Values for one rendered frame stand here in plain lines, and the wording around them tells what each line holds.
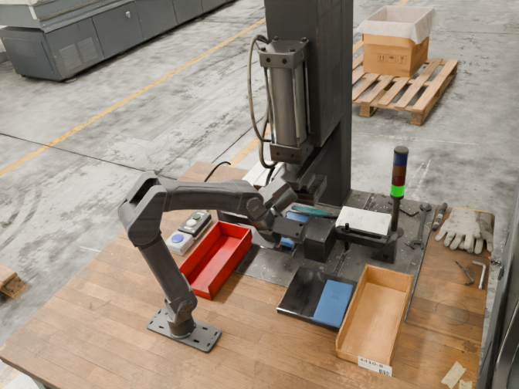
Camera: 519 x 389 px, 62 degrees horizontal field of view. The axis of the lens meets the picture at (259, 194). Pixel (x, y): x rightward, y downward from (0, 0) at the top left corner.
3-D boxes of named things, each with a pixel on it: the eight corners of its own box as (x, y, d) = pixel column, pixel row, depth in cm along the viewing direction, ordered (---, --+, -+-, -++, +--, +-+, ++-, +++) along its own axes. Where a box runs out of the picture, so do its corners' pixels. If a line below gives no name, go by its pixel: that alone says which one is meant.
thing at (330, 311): (310, 325, 106) (310, 317, 105) (327, 280, 118) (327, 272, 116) (338, 333, 104) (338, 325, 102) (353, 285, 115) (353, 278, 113)
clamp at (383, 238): (334, 250, 129) (333, 224, 124) (337, 242, 132) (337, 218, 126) (384, 262, 123) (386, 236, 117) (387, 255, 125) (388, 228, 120)
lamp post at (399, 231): (381, 235, 132) (387, 152, 114) (385, 224, 136) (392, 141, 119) (401, 240, 129) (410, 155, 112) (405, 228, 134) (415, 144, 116)
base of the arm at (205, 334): (154, 289, 114) (137, 309, 109) (218, 312, 106) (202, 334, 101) (161, 309, 119) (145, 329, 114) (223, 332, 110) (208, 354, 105)
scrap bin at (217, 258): (177, 289, 124) (172, 275, 120) (221, 234, 141) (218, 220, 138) (212, 301, 119) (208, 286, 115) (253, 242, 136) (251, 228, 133)
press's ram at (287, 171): (253, 204, 123) (239, 109, 105) (290, 157, 141) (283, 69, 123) (313, 217, 115) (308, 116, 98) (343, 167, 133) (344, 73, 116)
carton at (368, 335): (335, 359, 101) (335, 339, 97) (364, 283, 119) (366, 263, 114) (391, 379, 96) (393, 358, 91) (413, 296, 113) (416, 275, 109)
